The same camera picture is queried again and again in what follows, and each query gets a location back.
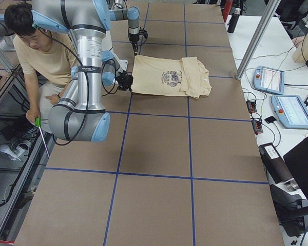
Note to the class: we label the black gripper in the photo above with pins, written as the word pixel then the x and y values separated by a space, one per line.
pixel 133 38
pixel 123 79

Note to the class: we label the cream long-sleeve printed shirt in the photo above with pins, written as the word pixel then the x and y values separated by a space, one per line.
pixel 169 77

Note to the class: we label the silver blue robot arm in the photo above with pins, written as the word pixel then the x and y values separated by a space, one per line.
pixel 119 11
pixel 79 115

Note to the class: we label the person in beige shirt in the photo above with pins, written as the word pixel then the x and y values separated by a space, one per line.
pixel 46 59

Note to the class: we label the black water bottle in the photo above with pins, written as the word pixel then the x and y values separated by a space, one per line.
pixel 233 20

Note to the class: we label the red bottle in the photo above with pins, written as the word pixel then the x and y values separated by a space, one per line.
pixel 227 8

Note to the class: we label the far orange circuit board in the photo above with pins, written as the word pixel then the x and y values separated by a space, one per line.
pixel 251 106

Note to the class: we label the orange circuit board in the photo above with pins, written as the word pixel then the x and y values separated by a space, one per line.
pixel 251 106
pixel 257 126

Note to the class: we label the far grey teach pendant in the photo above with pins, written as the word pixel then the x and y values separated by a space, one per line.
pixel 269 80

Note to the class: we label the grey teach pendant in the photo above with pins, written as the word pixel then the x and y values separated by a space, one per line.
pixel 290 111
pixel 269 80

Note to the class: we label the near orange circuit board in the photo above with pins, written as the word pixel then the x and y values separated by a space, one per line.
pixel 257 126

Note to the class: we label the small black flat device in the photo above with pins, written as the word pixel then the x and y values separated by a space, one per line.
pixel 270 119

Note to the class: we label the near grey teach pendant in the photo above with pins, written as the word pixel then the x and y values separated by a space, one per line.
pixel 290 111

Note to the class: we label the black monitor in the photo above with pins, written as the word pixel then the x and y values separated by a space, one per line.
pixel 296 161

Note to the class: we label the black brown label printer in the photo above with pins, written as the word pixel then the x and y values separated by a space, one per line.
pixel 291 207

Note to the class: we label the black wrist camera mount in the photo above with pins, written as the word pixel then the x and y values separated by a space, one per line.
pixel 143 33

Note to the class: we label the green handled grabber stick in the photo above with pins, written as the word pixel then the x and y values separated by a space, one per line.
pixel 38 124

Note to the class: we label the aluminium frame post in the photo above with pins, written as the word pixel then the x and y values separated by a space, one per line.
pixel 258 34

